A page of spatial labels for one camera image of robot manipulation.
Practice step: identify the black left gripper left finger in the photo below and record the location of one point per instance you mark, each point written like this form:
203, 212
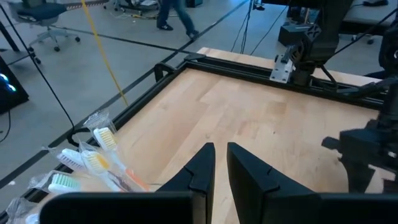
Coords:
202, 177

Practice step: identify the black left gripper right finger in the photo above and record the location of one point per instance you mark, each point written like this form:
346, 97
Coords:
248, 186

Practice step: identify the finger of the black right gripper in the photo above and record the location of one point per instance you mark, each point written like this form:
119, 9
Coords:
391, 186
357, 177

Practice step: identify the green white toothbrush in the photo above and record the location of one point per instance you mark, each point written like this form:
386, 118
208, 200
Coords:
63, 183

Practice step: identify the clear plastic bag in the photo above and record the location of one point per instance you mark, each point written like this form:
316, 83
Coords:
37, 183

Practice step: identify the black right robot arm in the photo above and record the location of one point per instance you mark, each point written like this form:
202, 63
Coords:
320, 37

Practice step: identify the black tripod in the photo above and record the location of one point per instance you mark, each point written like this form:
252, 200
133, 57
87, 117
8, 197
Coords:
248, 21

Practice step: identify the person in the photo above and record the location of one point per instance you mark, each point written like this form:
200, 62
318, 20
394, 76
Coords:
180, 15

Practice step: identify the black computer tower blue lights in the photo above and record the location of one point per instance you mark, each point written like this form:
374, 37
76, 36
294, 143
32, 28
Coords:
12, 87

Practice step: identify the blue office chair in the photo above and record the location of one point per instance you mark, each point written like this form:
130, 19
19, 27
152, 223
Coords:
40, 11

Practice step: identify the black looped bracket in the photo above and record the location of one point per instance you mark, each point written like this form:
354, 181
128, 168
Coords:
156, 73

